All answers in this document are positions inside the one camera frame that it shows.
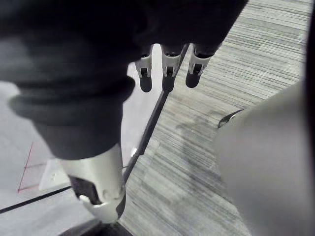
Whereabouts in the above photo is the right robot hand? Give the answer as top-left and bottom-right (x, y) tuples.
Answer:
(0, 0), (248, 224)

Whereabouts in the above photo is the black floor threshold strip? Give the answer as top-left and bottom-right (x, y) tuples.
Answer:
(122, 45), (188, 184)

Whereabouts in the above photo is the white angled plate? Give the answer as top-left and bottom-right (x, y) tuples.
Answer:
(38, 158), (72, 192)

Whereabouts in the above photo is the dark robot foot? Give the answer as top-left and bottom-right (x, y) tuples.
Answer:
(55, 217), (135, 236)

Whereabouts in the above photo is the silver robot leg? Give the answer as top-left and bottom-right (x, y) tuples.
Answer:
(213, 80), (315, 236)

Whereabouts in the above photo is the dark robot body part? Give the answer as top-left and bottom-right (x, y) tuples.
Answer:
(301, 0), (315, 83)

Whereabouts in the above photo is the black floor cable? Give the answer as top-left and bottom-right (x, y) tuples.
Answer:
(0, 186), (72, 214)

